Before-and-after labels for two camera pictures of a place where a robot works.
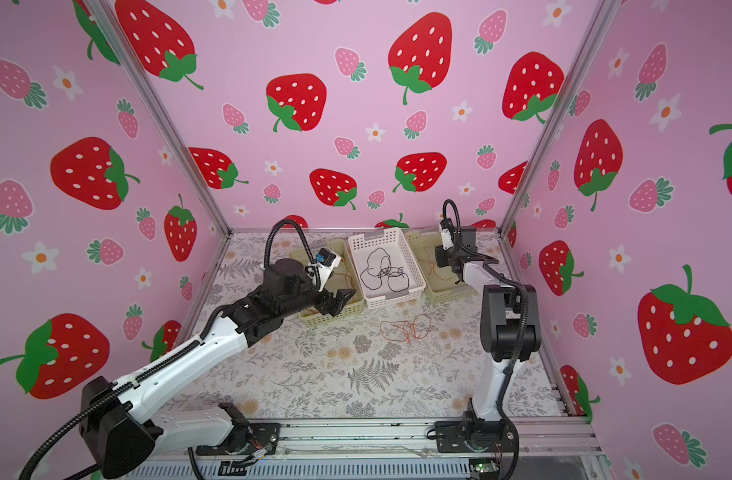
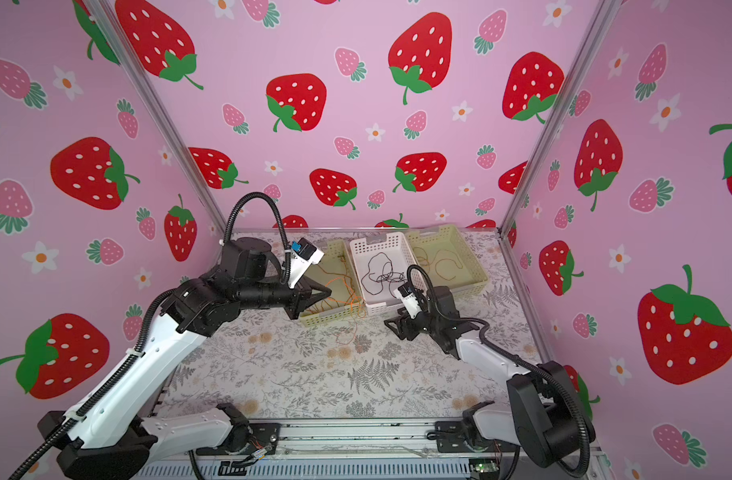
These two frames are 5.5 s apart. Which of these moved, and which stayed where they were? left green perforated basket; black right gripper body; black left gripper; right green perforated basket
Moved: black right gripper body; black left gripper
Stayed: left green perforated basket; right green perforated basket
